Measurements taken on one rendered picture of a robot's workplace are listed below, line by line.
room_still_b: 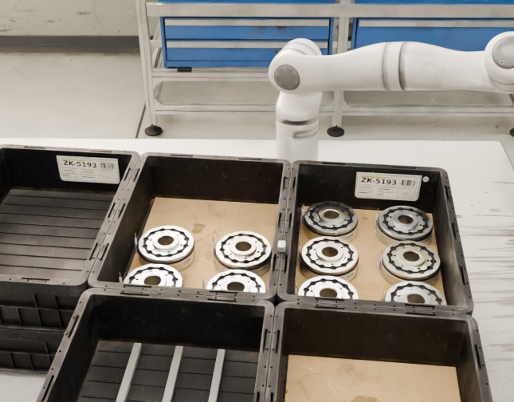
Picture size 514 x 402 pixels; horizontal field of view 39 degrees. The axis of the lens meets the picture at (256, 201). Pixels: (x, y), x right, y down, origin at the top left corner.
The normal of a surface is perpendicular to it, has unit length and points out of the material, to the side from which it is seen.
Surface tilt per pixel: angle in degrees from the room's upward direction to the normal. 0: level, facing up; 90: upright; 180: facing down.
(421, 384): 0
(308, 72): 83
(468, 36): 90
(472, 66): 44
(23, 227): 0
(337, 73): 82
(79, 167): 90
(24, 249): 0
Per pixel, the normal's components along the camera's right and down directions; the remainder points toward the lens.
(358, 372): 0.00, -0.81
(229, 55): -0.01, 0.58
